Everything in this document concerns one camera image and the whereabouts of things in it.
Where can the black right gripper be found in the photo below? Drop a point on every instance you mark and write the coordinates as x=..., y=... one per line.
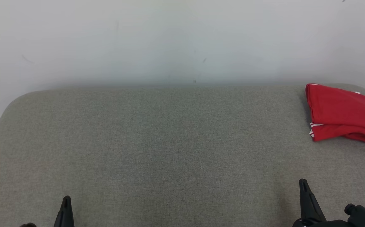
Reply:
x=321, y=224

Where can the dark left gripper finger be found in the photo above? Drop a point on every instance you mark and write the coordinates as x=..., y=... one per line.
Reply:
x=65, y=214
x=28, y=225

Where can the red Bulls 23 jersey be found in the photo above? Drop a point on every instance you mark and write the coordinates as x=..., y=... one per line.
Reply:
x=340, y=110

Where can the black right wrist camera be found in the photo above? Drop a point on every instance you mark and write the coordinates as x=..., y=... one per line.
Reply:
x=363, y=217

